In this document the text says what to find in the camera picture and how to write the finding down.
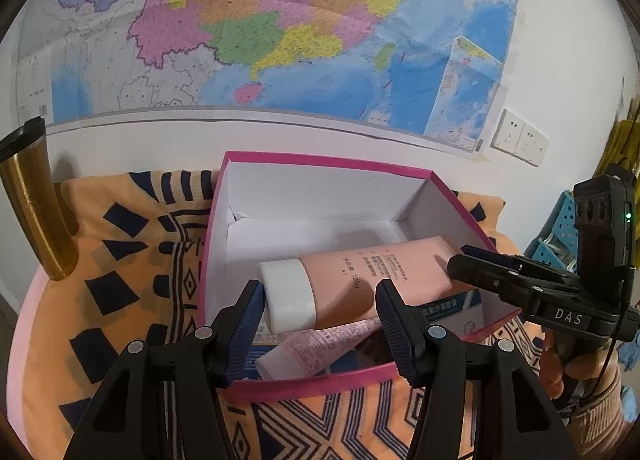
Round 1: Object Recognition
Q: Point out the colourful wall map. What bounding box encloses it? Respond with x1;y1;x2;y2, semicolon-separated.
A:
15;0;523;161

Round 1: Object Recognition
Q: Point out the black cable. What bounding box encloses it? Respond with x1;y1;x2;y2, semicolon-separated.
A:
575;265;638;411

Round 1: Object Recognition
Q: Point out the gold cup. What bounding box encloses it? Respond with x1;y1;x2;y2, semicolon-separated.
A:
0;117;80;281

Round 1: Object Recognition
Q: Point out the person's right hand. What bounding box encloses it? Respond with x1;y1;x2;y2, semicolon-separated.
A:
542;330;621;406

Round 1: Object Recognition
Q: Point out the orange patterned blanket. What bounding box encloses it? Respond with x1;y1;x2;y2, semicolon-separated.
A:
20;170;551;460

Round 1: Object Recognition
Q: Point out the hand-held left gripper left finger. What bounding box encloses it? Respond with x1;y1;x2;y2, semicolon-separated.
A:
62;280;266;460

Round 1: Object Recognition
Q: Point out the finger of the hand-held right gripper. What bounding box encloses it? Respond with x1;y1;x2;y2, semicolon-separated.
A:
460;244;523;271
446;254;538;311

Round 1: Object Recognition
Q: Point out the person's right forearm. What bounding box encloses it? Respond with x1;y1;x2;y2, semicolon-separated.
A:
565;365;636;446

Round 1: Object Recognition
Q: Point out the white wall socket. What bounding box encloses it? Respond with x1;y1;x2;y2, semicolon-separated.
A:
517;122;550;167
490;108;526;155

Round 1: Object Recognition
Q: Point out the pink cardboard box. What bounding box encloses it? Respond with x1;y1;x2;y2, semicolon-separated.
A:
192;151;523;401

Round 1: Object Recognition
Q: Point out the yellow hanging garment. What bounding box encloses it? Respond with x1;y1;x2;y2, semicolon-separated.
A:
592;117;640;181

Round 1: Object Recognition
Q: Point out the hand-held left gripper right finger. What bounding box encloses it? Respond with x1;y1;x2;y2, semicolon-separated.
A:
375;279;571;460

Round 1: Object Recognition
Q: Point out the large pink tube white cap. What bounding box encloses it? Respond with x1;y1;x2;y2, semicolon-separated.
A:
256;236;481;333

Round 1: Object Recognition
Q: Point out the small white pink tube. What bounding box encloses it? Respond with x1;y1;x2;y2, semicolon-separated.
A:
256;317;386;381

